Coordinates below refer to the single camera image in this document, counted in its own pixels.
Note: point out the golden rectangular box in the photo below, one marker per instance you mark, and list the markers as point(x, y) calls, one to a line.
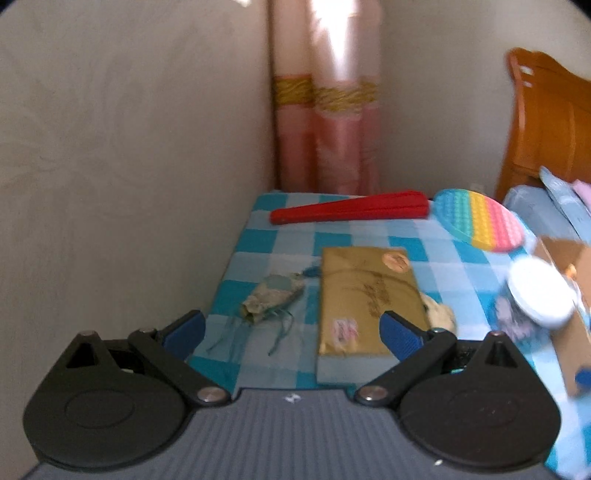
point(360, 300)

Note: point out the pink cloth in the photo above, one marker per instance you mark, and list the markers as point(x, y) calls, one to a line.
point(582, 191)

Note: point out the blue and beige toy doll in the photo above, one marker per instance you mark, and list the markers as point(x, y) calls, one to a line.
point(438, 314)

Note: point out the clear jar with white lid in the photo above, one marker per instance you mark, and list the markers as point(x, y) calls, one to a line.
point(540, 295)

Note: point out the light blue bed sheet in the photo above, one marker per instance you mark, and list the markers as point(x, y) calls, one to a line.
point(531, 205)

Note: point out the cardboard box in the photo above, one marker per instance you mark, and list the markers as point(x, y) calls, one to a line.
point(575, 332)

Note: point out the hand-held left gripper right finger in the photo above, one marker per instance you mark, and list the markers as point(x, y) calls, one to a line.
point(401, 337)

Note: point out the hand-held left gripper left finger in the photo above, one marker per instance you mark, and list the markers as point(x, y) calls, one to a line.
point(184, 332)

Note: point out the blue printed pillow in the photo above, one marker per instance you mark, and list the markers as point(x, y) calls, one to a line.
point(565, 198)

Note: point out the pink striped curtain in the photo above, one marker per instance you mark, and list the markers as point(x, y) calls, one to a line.
point(328, 115)

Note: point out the blue checkered tablecloth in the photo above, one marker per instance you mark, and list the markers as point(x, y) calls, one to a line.
point(277, 235)

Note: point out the wooden bed headboard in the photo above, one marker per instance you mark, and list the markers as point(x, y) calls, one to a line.
point(549, 134)

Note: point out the red folded fan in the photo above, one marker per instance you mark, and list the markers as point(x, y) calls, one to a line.
point(351, 210)

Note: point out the rainbow bubble pop toy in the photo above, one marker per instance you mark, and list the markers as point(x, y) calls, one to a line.
point(480, 221)

